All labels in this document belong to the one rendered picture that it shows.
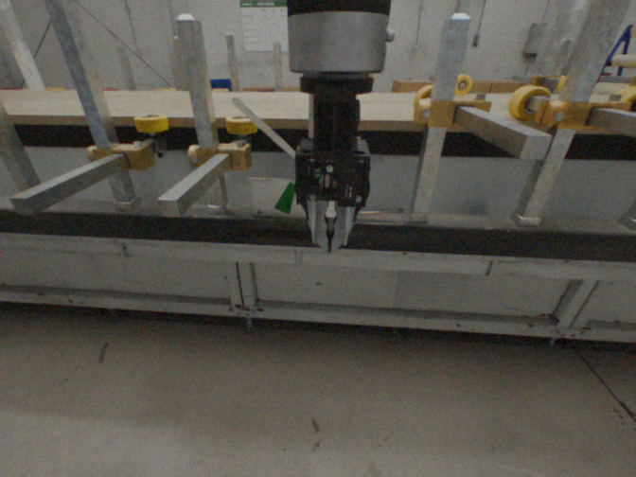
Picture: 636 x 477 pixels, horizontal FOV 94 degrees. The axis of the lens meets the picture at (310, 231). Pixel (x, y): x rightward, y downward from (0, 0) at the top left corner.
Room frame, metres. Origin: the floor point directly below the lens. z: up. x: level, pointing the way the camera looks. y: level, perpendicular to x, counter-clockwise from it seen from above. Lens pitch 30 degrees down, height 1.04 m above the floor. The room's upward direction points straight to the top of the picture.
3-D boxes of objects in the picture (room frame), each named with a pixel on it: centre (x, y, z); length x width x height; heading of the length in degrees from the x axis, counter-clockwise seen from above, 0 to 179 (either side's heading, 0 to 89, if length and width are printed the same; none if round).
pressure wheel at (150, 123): (0.85, 0.43, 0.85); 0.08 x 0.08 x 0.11
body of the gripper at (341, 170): (0.32, -0.02, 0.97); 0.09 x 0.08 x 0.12; 175
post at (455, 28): (0.66, -0.26, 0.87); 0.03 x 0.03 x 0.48; 85
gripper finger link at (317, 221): (0.32, -0.01, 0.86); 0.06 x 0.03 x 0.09; 175
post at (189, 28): (0.70, 0.23, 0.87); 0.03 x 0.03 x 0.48; 85
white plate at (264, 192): (0.66, 0.02, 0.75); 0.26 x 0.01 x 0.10; 85
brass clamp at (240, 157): (0.70, 0.21, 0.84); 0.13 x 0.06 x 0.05; 85
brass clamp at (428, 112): (0.65, -0.29, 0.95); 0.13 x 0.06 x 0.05; 85
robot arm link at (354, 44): (0.32, -0.03, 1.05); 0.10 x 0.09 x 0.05; 85
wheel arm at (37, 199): (0.65, 0.45, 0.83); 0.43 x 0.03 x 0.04; 175
